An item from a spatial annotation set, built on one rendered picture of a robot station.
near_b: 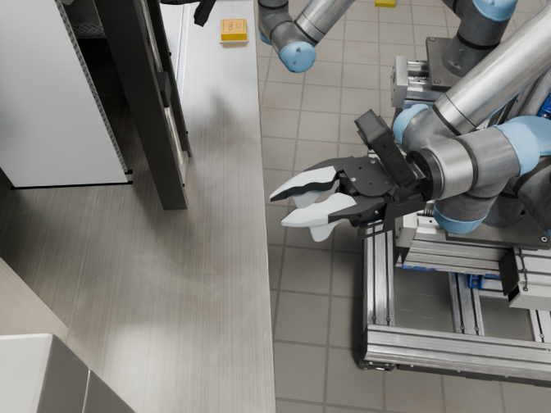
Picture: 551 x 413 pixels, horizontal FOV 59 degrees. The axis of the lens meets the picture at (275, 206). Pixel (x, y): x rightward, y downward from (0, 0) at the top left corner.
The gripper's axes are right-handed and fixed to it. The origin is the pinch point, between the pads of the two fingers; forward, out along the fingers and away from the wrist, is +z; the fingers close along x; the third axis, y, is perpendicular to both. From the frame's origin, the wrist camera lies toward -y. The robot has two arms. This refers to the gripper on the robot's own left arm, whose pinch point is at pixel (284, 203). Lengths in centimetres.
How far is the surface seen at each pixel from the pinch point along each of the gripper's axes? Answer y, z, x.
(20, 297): 13.9, 37.0, 9.0
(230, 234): 30.7, 4.2, 23.2
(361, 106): 105, -89, 143
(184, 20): 21, -3, 96
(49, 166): 21, 35, 46
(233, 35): 21, -14, 82
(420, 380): 123, -50, 13
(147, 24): -7.9, 9.2, 37.1
